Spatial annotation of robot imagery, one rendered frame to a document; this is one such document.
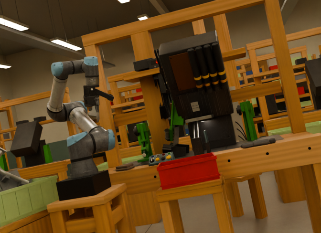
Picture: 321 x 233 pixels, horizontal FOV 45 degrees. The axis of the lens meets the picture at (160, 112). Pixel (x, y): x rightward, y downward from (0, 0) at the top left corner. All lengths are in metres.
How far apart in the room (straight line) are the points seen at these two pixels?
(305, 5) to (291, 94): 10.19
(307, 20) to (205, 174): 11.11
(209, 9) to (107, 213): 1.68
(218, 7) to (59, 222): 1.83
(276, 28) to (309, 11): 10.06
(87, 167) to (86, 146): 0.11
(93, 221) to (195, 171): 0.57
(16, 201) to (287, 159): 1.49
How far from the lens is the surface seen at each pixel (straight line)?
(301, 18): 12.89
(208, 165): 2.03
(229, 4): 2.96
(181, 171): 2.03
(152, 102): 2.94
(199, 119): 2.33
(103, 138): 2.14
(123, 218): 2.21
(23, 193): 2.28
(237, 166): 2.28
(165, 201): 2.06
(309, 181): 2.95
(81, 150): 2.09
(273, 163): 2.29
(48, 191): 2.39
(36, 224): 2.33
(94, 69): 2.13
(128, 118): 3.08
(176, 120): 2.54
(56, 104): 2.37
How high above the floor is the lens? 1.14
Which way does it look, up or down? 2 degrees up
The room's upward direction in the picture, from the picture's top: 12 degrees counter-clockwise
